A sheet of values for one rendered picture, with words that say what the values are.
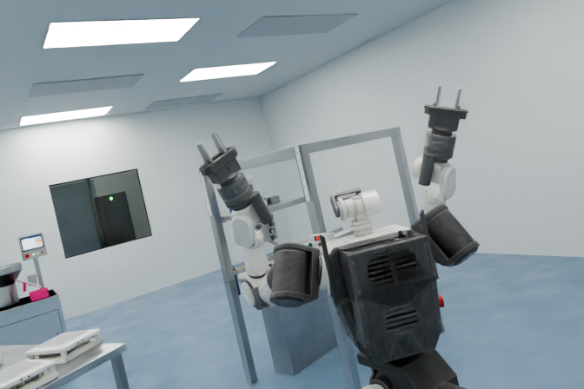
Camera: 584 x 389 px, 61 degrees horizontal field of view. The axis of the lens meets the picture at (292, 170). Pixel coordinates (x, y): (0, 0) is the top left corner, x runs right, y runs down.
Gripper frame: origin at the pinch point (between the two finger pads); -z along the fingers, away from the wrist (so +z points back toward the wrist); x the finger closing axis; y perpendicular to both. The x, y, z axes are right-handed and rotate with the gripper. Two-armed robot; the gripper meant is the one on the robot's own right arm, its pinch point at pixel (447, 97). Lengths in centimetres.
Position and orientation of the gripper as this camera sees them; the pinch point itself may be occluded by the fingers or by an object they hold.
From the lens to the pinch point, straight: 155.3
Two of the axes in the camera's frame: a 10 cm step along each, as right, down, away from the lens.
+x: -9.3, -1.9, 3.3
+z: -1.0, 9.6, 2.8
